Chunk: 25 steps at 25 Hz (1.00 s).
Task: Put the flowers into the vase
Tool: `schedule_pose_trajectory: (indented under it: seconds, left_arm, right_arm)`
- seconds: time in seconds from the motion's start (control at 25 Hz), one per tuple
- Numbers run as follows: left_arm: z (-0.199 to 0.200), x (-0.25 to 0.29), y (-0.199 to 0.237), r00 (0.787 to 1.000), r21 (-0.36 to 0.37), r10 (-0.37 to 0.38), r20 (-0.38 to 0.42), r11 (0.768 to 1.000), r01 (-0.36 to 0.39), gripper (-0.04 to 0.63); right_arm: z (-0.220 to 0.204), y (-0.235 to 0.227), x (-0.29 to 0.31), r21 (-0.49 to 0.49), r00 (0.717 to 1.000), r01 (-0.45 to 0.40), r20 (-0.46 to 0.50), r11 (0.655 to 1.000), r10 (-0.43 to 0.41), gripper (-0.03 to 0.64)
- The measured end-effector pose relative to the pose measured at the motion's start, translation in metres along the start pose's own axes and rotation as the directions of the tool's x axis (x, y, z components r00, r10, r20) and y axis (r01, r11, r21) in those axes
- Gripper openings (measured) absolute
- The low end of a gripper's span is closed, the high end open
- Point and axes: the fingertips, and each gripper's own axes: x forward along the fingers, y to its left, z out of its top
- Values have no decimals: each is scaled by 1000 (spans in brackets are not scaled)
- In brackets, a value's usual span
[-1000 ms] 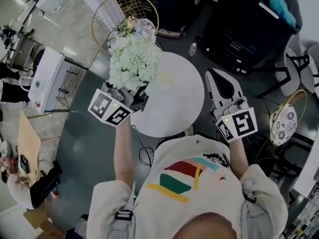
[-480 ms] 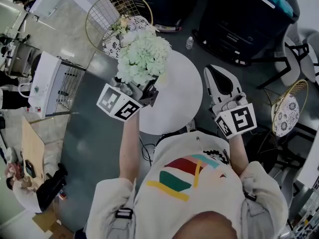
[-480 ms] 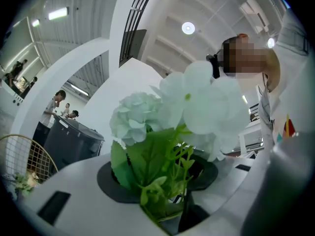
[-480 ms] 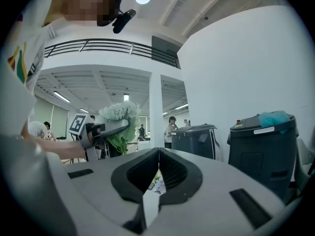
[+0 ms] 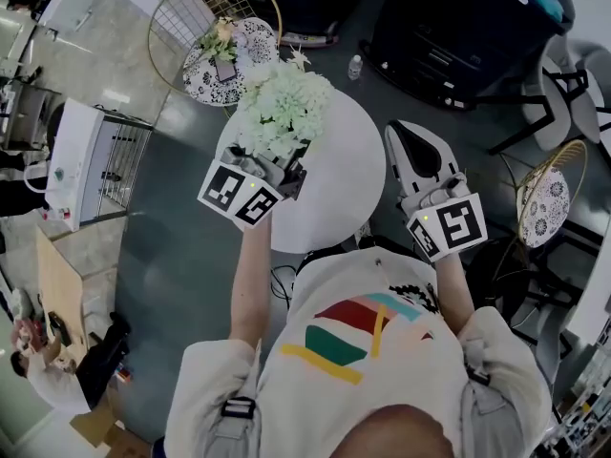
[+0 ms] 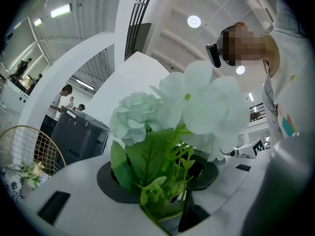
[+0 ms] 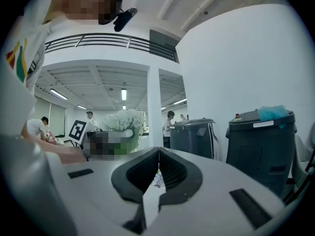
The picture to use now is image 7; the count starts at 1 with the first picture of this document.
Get white printed t-shirt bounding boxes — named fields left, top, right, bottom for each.
left=0, top=0, right=66, bottom=142

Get dark grey wheeled machine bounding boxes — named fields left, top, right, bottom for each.
left=169, top=118, right=220, bottom=161

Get person's left forearm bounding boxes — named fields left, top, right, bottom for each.
left=21, top=129, right=87, bottom=165

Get white chair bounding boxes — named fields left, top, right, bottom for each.
left=292, top=121, right=315, bottom=202

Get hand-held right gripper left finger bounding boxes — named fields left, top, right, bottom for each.
left=46, top=146, right=160, bottom=236

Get black head camera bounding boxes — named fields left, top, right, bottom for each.
left=113, top=7, right=139, bottom=33

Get blue cloth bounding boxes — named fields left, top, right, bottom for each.
left=257, top=105, right=290, bottom=129

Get black metal railing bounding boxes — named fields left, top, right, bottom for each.
left=44, top=33, right=179, bottom=64

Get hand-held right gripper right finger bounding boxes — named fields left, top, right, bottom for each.
left=147, top=146, right=292, bottom=236

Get person's head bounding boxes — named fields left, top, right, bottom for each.
left=61, top=0, right=119, bottom=26

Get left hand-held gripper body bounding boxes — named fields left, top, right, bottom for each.
left=68, top=119, right=100, bottom=161

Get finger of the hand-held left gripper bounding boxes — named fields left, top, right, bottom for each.
left=98, top=129, right=135, bottom=144

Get white flowers green leaves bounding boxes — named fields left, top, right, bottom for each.
left=101, top=109, right=146, bottom=155

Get dark wall panel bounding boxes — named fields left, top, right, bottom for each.
left=149, top=29, right=181, bottom=49

